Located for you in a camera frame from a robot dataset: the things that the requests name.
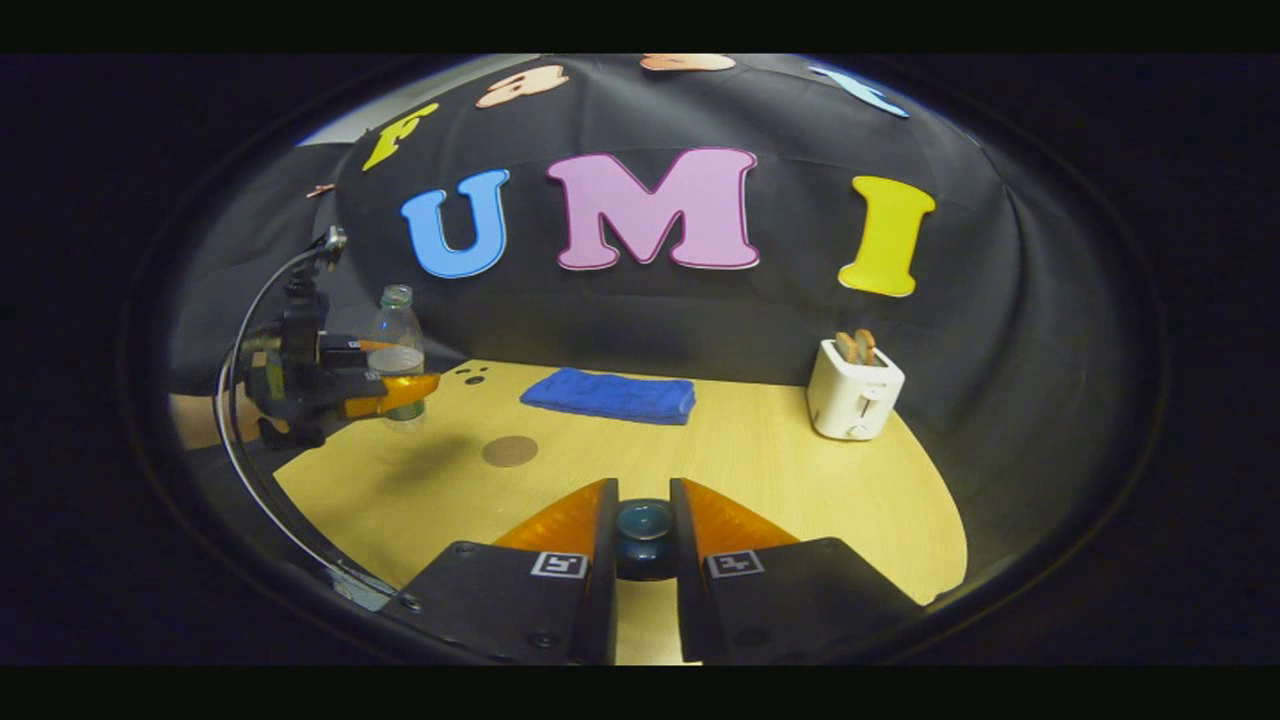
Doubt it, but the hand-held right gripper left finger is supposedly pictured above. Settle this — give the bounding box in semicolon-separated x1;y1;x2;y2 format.
385;478;621;666

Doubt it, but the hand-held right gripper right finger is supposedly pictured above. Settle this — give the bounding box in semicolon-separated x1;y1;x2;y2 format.
668;478;926;664

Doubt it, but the clear plastic water bottle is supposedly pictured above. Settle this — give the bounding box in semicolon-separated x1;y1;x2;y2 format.
368;285;428;431

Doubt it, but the round brown coaster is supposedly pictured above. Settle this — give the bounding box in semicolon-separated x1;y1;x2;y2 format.
481;435;540;469

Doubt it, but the blue folded towel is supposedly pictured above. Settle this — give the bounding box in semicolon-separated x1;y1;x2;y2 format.
519;367;697;426

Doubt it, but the small white object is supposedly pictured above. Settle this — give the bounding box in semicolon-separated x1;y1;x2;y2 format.
330;565;396;611

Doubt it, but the white toaster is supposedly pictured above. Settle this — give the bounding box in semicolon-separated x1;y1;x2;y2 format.
806;339;906;442

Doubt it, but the black cable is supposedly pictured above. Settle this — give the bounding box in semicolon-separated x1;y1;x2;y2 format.
215;240;401;601

